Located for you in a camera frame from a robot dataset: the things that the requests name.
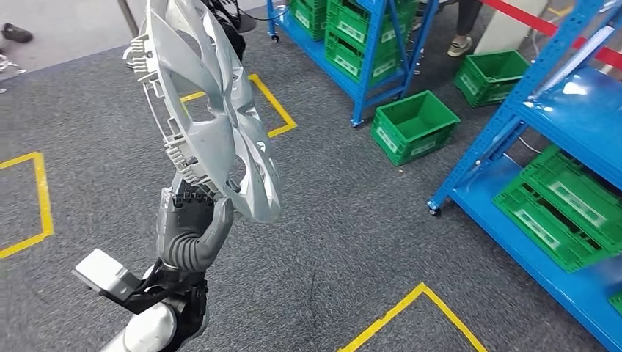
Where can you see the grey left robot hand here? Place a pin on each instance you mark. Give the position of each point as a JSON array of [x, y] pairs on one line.
[[184, 213]]

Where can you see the silver plastic wheel hubcap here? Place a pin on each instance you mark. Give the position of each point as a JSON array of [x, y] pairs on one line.
[[204, 146]]

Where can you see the yellow floor tape square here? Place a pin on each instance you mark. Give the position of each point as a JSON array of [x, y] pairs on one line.
[[44, 204], [388, 316], [277, 104]]

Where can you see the chrome office chair base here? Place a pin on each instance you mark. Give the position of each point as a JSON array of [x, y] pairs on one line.
[[7, 65]]

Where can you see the person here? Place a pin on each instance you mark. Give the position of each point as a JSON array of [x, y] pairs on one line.
[[17, 33], [466, 14]]

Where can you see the red barrier tape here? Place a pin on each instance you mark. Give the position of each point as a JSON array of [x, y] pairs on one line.
[[534, 22]]

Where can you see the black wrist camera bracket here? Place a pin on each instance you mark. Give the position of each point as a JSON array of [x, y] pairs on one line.
[[165, 286]]

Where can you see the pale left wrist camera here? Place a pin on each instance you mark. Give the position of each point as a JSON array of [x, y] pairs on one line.
[[102, 272]]

